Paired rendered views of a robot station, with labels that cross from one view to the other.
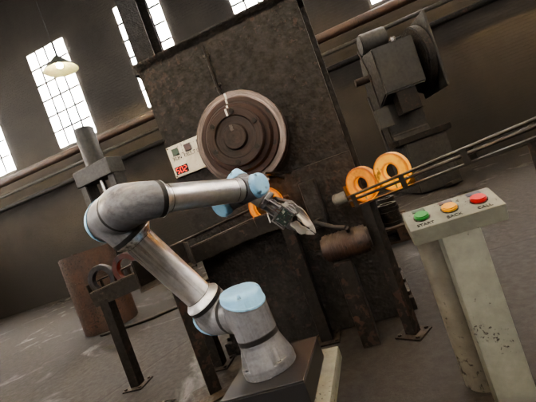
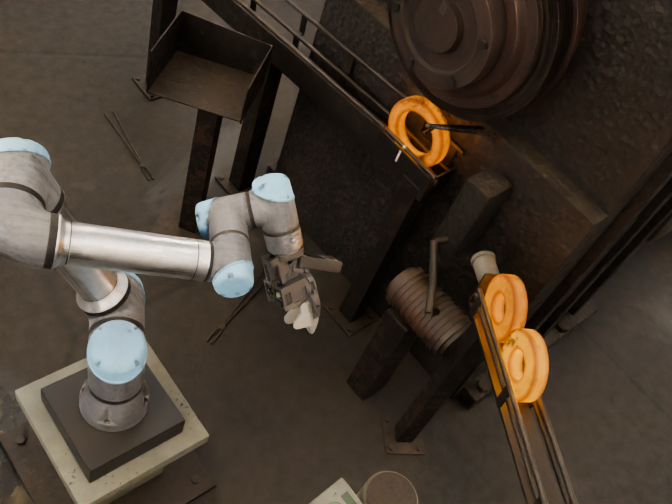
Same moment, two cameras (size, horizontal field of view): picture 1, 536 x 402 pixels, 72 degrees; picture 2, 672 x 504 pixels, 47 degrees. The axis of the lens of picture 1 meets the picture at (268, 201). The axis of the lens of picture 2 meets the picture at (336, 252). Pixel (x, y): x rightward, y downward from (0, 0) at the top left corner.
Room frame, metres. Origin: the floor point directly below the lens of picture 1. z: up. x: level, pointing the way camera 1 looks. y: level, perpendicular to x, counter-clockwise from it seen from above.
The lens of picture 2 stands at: (0.39, -0.38, 1.99)
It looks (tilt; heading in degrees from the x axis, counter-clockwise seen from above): 49 degrees down; 18
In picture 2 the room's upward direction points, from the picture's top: 23 degrees clockwise
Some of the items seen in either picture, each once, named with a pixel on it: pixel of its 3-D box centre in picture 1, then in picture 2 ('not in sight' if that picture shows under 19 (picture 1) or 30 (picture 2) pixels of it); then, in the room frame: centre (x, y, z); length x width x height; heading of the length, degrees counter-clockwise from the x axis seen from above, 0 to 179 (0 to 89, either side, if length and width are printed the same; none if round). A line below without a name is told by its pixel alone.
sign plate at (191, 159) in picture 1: (191, 155); not in sight; (2.07, 0.32, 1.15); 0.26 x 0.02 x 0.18; 76
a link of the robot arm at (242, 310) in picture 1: (245, 309); (116, 357); (1.01, 0.16, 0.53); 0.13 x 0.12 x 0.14; 45
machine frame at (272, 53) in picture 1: (275, 178); (541, 52); (2.30, -0.09, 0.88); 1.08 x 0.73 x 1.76; 76
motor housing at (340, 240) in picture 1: (360, 285); (402, 349); (1.67, -0.27, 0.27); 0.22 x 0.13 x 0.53; 76
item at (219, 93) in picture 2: (185, 322); (196, 146); (1.73, 0.57, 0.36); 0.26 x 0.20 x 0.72; 111
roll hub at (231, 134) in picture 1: (236, 136); (444, 22); (1.79, 0.04, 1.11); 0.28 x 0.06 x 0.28; 76
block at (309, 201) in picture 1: (314, 202); (472, 212); (1.84, -0.21, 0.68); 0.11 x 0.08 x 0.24; 166
